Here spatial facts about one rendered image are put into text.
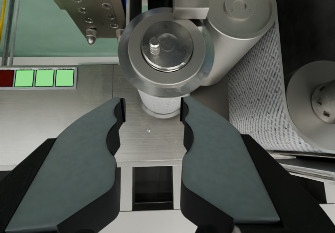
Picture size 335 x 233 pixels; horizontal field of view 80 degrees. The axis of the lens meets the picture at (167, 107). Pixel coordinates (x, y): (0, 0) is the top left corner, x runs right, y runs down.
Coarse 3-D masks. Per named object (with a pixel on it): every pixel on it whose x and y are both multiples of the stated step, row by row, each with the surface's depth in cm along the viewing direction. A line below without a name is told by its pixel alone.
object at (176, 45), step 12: (156, 24) 29; (168, 24) 29; (144, 36) 29; (156, 36) 29; (168, 36) 29; (180, 36) 29; (144, 48) 28; (168, 48) 29; (180, 48) 29; (192, 48) 29; (156, 60) 28; (168, 60) 28; (180, 60) 28
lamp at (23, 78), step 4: (16, 72) 61; (20, 72) 62; (24, 72) 62; (28, 72) 62; (32, 72) 62; (16, 76) 61; (20, 76) 61; (24, 76) 61; (28, 76) 61; (32, 76) 61; (16, 80) 61; (20, 80) 61; (24, 80) 61; (28, 80) 61; (32, 80) 61; (16, 84) 61; (20, 84) 61; (24, 84) 61; (28, 84) 61
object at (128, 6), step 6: (132, 0) 36; (138, 0) 48; (126, 6) 32; (132, 6) 36; (138, 6) 48; (126, 12) 32; (132, 12) 36; (138, 12) 47; (126, 18) 32; (132, 18) 36
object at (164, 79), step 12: (168, 12) 31; (144, 24) 30; (180, 24) 30; (192, 24) 31; (132, 36) 30; (192, 36) 30; (132, 48) 29; (204, 48) 30; (132, 60) 29; (144, 60) 29; (192, 60) 30; (144, 72) 29; (156, 72) 29; (168, 72) 29; (180, 72) 29; (192, 72) 29; (156, 84) 29; (168, 84) 29
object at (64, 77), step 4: (60, 72) 62; (64, 72) 62; (68, 72) 62; (72, 72) 62; (56, 76) 62; (60, 76) 62; (64, 76) 62; (68, 76) 62; (72, 76) 62; (56, 80) 62; (60, 80) 62; (64, 80) 62; (68, 80) 62; (72, 80) 62; (56, 84) 61; (60, 84) 61; (64, 84) 61; (68, 84) 61; (72, 84) 62
